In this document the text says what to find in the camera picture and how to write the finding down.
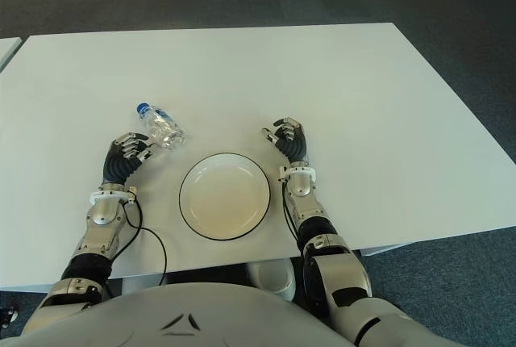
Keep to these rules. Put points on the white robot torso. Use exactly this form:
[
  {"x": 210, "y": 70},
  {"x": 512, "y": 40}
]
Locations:
[{"x": 181, "y": 314}]

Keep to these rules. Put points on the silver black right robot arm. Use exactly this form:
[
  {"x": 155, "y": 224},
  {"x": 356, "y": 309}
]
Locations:
[{"x": 334, "y": 266}]

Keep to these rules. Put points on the small black floor object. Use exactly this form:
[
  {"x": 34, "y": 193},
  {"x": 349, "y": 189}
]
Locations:
[{"x": 8, "y": 316}]

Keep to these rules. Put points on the clear bottle with blue cap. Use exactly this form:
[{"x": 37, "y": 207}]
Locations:
[{"x": 163, "y": 129}]

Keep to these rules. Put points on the white robot leg cover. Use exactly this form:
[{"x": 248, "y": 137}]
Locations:
[{"x": 274, "y": 278}]

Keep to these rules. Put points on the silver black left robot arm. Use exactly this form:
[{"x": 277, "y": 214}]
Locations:
[{"x": 101, "y": 214}]

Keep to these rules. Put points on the white plate with black rim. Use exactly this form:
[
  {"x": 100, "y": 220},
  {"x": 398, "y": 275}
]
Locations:
[{"x": 225, "y": 197}]

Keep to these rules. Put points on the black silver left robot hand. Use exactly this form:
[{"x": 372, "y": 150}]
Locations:
[{"x": 119, "y": 161}]

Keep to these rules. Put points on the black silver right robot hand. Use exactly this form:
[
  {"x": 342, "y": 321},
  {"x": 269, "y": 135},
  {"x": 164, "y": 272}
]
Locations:
[{"x": 293, "y": 143}]

